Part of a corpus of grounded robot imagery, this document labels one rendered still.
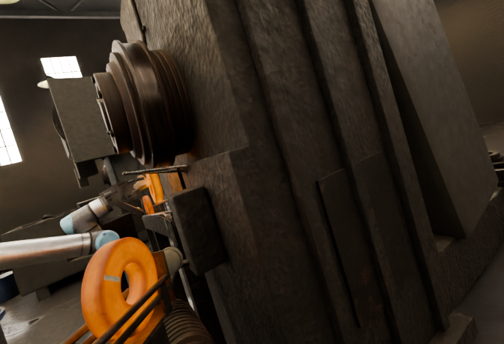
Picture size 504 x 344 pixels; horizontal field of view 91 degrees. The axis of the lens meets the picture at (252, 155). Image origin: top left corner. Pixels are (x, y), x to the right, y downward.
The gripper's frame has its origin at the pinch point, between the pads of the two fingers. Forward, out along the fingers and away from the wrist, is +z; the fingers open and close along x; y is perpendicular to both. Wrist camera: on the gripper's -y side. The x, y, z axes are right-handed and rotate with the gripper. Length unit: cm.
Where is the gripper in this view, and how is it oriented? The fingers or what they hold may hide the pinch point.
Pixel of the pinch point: (153, 181)
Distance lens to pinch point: 119.2
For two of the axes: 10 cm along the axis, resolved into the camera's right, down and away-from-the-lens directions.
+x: -4.8, 1.3, 8.7
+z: 7.2, -5.0, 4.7
